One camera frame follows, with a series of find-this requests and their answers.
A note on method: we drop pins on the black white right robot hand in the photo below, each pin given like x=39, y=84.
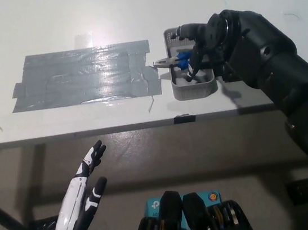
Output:
x=209, y=39

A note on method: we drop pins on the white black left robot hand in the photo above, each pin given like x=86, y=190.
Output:
x=75, y=204

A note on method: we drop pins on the grey duct tape patch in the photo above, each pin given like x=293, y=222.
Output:
x=67, y=81

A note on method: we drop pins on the grey perforated plastic container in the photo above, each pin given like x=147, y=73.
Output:
x=193, y=91

